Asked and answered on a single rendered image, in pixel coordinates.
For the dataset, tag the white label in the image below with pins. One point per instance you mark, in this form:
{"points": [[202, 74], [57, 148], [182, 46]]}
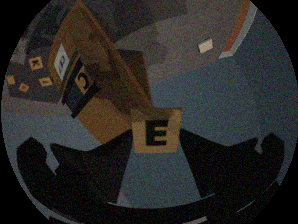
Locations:
{"points": [[61, 62]]}

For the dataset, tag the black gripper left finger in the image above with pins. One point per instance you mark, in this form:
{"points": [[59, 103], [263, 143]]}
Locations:
{"points": [[105, 165]]}

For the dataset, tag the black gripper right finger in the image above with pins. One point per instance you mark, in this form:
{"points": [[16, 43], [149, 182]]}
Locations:
{"points": [[210, 161]]}

